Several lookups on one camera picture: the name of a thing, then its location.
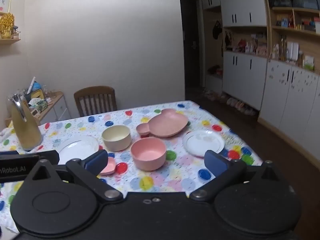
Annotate yellow kettle with chrome handle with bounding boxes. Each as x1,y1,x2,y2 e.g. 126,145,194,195
7,94,43,152

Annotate wooden shelf unit white doors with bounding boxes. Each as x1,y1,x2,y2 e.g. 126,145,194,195
259,0,320,153

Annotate pink bear-shaped plate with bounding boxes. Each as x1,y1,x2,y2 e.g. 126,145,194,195
147,108,189,138

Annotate white side cabinet wooden top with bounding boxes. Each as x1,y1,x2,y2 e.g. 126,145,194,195
29,91,72,125

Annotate black hanging bag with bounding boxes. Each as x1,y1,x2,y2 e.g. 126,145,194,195
212,20,223,40

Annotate dark door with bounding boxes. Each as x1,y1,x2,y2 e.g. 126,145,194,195
180,0,202,100

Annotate small pink heart dish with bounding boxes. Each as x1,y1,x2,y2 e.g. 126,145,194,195
100,157,117,176

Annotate golden ornament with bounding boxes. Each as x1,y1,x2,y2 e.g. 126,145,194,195
0,12,14,39

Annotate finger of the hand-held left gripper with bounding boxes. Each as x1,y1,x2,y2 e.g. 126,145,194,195
39,150,60,166

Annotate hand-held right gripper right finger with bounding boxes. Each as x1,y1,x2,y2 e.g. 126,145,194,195
189,150,282,202

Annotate white upper wall cabinets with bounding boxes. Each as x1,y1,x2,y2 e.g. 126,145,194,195
201,0,268,28

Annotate red items in niche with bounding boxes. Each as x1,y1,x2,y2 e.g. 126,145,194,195
207,65,223,75

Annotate white plate with gold rim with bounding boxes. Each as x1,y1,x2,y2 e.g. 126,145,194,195
182,130,225,157
55,135,100,165

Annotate row of shoes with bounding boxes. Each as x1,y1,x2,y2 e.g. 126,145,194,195
202,89,257,115

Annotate beige bowl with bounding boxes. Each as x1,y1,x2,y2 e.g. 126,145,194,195
102,125,132,152

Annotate green box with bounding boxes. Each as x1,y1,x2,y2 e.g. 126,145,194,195
304,55,315,70

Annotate row of bottles and toys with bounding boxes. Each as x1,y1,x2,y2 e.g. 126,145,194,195
224,31,267,54

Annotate clear glasses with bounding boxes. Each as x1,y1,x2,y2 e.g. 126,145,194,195
42,86,57,98

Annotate white lower cabinet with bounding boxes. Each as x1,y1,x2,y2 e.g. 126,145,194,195
222,51,268,110

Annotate balloon printed tablecloth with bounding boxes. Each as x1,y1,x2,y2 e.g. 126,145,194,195
0,100,262,233

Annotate blue and yellow toy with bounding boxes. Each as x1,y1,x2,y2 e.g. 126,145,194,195
30,81,43,100

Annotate framed calligraphy picture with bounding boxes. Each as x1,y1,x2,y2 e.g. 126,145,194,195
0,0,12,14

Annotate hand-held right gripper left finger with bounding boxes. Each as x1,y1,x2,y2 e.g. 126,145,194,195
24,149,123,202

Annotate brown wooden chair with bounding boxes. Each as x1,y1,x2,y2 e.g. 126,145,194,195
74,86,117,117

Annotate white box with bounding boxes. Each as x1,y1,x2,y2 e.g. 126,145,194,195
286,42,299,62

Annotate pink bowl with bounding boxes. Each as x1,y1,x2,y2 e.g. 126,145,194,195
130,138,167,172

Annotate green tissue pack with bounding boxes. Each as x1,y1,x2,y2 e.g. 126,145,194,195
29,99,48,112

